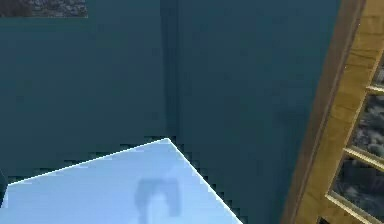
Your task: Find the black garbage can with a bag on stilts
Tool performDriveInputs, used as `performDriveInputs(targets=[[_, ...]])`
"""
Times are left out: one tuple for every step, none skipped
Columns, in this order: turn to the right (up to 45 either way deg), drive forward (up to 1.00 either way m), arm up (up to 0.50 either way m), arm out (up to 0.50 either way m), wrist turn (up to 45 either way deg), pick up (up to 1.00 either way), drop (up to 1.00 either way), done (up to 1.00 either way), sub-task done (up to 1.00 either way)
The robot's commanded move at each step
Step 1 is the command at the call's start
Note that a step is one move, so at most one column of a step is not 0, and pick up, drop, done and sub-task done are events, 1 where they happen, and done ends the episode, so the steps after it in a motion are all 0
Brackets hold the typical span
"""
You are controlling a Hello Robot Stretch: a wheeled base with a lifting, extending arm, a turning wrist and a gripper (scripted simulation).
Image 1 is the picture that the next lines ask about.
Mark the dark framed wall picture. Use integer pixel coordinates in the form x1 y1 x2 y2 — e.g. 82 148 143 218
0 0 89 19

